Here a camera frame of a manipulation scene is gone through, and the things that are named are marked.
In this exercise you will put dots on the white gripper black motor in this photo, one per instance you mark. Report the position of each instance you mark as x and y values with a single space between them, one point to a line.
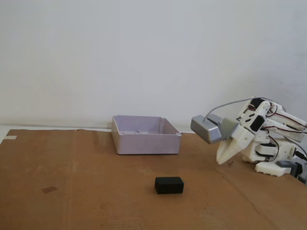
242 138

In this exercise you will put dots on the black rectangular block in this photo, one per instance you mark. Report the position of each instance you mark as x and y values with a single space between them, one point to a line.
169 185

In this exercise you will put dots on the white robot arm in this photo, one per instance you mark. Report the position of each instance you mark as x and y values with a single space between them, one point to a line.
283 149

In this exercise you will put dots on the lavender plastic box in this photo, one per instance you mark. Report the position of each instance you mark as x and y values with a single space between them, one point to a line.
144 145

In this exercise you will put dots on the gray black table clamp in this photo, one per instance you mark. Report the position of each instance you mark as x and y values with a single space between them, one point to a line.
285 164

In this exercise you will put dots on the brown cardboard sheet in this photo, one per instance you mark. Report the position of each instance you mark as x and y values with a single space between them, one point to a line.
96 191

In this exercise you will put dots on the beige masking tape piece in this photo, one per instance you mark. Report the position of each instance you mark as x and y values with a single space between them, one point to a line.
10 137

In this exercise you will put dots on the gray camera mount bracket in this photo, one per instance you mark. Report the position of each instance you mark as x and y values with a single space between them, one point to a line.
230 127

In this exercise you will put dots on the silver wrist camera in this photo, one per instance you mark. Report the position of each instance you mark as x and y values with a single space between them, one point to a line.
206 129

